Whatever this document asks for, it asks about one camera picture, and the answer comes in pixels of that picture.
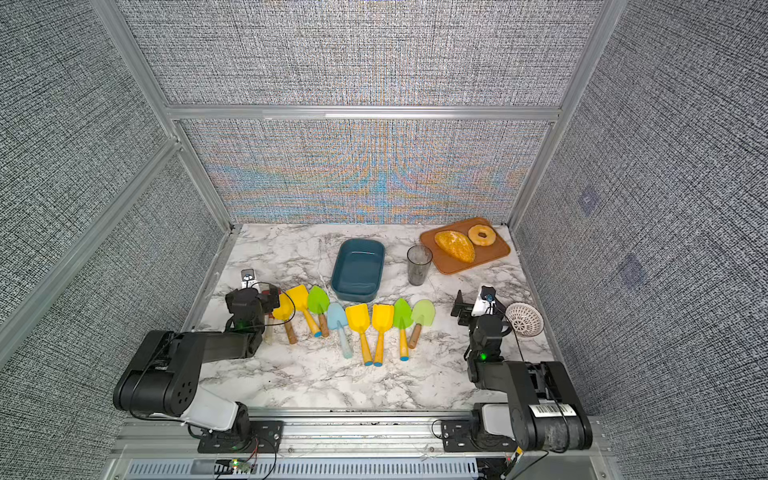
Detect pale green trowel wooden handle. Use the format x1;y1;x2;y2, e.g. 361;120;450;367
408;299;436;349

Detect green trowel yellow handle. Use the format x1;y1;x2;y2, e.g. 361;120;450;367
393;298;413;361

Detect light blue shovel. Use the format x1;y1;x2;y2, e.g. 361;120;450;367
326;302;353;359

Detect yellow handled tool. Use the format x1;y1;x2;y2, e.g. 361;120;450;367
345;304;373;366

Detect red shovel wooden handle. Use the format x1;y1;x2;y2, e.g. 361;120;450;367
262;312;274;345

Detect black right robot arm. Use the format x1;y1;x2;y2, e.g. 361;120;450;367
441;286;593;453

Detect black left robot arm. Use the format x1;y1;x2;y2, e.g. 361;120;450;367
113;284;280;436

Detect teal plastic storage box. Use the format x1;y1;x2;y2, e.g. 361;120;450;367
331;238;386;303

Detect brown wooden cutting board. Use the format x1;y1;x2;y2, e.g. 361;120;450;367
420;217;511;275

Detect white lattice basket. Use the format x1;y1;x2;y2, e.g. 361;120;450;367
505;302;544;337

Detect oval bread loaf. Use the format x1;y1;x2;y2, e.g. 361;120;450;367
435;230;476;263

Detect grey transparent plastic cup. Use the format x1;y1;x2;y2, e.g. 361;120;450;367
407;245;433;286

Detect glazed donut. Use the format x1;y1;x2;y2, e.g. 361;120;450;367
467;224;497;247

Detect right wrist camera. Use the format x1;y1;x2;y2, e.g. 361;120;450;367
471;286;496;317

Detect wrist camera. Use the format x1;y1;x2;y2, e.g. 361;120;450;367
240;268;258;289
471;286;496;317

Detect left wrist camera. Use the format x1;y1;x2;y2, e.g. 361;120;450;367
240;268;258;289

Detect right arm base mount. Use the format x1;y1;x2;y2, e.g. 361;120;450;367
438;419;518;453

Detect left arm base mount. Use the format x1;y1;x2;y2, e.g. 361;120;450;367
197;420;285;455

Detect aluminium front rail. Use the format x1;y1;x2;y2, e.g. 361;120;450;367
100;409;621;479

